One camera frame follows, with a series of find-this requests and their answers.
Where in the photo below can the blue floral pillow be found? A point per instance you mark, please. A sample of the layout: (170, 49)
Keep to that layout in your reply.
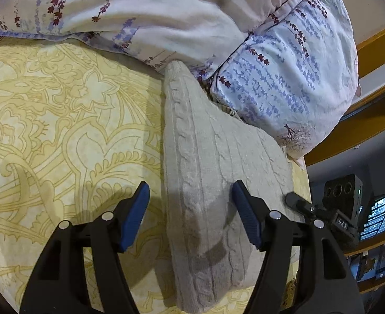
(287, 72)

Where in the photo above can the yellow wooden bed frame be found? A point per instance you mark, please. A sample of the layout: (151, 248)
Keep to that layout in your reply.
(343, 130)

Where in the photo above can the yellow patterned bed sheet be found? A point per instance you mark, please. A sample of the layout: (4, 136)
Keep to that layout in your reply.
(65, 137)

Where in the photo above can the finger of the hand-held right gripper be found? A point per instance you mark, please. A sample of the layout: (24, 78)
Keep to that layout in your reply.
(298, 202)

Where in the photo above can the wooden shelf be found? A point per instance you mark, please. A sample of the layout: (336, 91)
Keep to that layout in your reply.
(375, 247)

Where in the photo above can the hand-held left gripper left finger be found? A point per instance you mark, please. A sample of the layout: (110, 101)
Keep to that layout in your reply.
(135, 217)

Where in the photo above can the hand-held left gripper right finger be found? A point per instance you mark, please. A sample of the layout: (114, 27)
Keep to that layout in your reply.
(246, 216)

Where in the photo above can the white floral duvet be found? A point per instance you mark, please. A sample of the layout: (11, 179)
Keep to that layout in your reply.
(146, 9)

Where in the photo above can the barred window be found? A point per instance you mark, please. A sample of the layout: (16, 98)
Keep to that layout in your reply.
(375, 217)

